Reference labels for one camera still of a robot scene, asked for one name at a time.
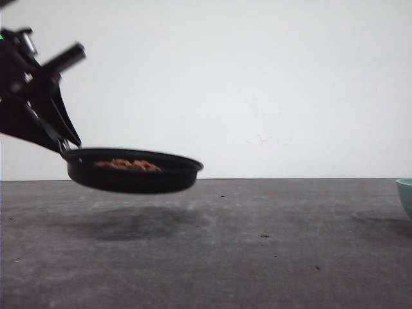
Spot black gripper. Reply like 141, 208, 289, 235
1, 28, 86, 154

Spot black pan with mint handle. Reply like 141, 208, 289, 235
60, 140, 203, 194

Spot brown fried beef cubes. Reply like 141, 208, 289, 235
93, 158, 162, 172

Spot teal green bowl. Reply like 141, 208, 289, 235
396, 178, 412, 219

